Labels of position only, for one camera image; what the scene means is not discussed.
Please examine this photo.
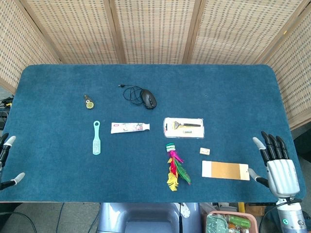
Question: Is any white and tan card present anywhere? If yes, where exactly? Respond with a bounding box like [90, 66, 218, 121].
[201, 160, 250, 181]

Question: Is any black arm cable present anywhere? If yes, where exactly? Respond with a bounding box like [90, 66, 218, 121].
[258, 197, 303, 233]

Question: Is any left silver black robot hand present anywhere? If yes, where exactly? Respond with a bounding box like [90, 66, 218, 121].
[0, 133, 26, 191]

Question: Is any colourful feather shuttlecock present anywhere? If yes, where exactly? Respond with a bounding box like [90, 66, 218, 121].
[166, 143, 192, 192]

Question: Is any black cable bundle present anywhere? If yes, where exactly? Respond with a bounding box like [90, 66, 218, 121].
[0, 96, 15, 130]

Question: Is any black computer mouse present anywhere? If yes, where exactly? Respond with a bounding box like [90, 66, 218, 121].
[140, 89, 157, 110]

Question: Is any pink plastic basket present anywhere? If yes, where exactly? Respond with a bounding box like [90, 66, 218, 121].
[206, 210, 259, 233]

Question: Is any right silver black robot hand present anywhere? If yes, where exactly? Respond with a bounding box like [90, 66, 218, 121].
[247, 131, 301, 198]

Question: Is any woven bamboo folding screen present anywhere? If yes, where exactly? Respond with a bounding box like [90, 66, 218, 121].
[0, 0, 311, 131]

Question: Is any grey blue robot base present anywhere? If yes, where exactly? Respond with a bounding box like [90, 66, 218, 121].
[97, 202, 201, 233]

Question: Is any green bottle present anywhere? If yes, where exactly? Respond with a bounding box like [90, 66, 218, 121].
[228, 215, 251, 228]

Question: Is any blue felt table mat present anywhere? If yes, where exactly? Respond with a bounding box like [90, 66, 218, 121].
[0, 64, 308, 203]

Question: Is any razor in blister pack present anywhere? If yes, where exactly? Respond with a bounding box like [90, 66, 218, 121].
[163, 117, 205, 139]

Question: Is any mint green plastic brush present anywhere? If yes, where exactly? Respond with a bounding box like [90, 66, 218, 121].
[92, 120, 102, 156]

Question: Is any white toothpaste tube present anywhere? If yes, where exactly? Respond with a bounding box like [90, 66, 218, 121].
[110, 122, 151, 134]

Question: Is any green patterned packet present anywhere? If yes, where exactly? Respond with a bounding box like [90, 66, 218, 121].
[207, 215, 229, 233]

